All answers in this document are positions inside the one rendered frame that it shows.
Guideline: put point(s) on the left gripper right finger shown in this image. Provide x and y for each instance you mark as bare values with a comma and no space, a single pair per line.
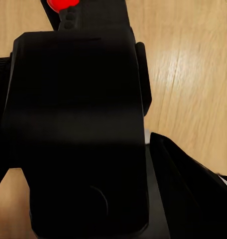
195,204

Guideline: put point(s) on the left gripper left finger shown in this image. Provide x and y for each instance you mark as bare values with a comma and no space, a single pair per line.
7,156

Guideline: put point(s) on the digital camera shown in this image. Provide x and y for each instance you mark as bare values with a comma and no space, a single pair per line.
72,108

